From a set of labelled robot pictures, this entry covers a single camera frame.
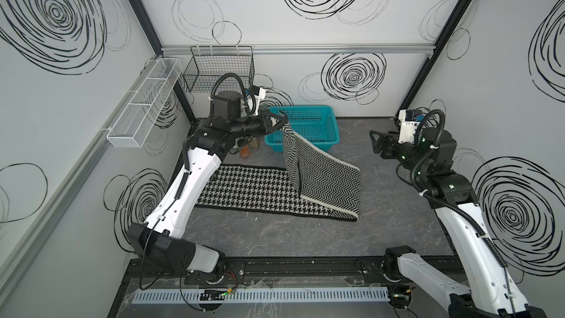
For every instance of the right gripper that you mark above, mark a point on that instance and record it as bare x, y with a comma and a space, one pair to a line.
387, 140

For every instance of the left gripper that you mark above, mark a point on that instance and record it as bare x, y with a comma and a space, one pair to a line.
265, 126

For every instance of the black white patterned scarf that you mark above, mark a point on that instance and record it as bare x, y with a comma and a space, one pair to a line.
312, 183

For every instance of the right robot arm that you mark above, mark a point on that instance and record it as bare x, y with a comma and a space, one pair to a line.
424, 148

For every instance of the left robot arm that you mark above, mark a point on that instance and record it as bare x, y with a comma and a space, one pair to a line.
234, 115

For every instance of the teal plastic basket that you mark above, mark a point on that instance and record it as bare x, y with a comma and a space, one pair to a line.
316, 123

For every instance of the light spice jar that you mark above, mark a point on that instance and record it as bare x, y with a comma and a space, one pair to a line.
254, 143

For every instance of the dark spice jar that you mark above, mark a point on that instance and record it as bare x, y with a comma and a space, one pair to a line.
245, 152

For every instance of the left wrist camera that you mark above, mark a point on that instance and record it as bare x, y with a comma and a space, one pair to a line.
259, 93

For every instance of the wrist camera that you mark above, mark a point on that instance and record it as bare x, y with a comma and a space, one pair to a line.
259, 93
408, 126

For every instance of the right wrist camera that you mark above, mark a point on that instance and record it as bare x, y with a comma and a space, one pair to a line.
408, 126

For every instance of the black wire wall basket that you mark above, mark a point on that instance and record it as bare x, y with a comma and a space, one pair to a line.
208, 64

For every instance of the white wire wall shelf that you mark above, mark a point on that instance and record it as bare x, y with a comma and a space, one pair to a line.
149, 96

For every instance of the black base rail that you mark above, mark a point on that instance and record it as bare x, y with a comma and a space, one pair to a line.
244, 270

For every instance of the grey slotted cable duct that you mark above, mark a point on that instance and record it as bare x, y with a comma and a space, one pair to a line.
263, 295

